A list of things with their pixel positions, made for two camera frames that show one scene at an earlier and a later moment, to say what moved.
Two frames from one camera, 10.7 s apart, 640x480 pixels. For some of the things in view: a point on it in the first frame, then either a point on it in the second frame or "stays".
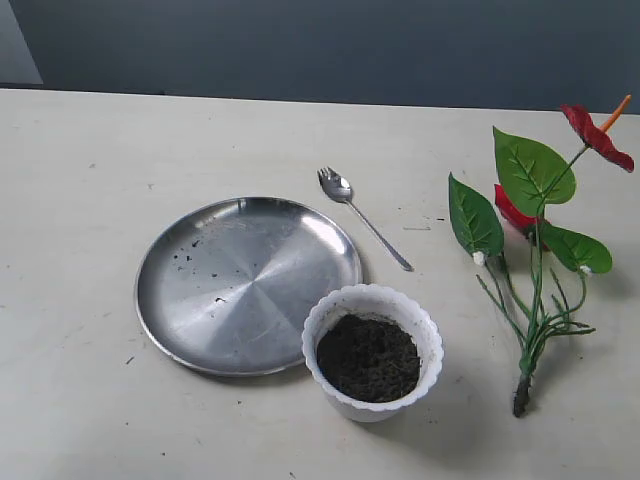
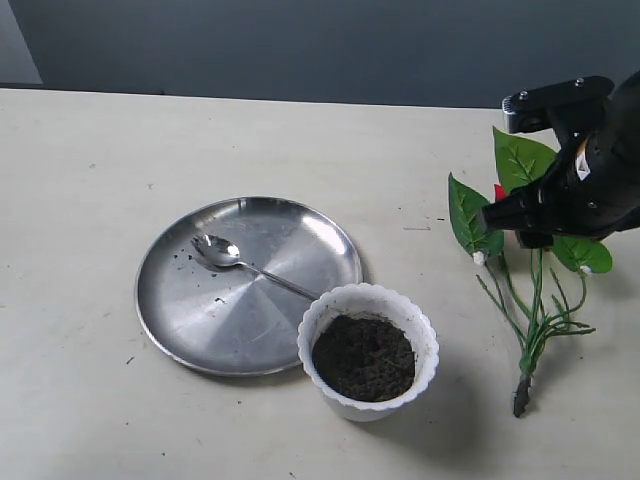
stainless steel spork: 339,188 -> 220,251
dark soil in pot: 368,358 stays
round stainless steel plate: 222,288 stays
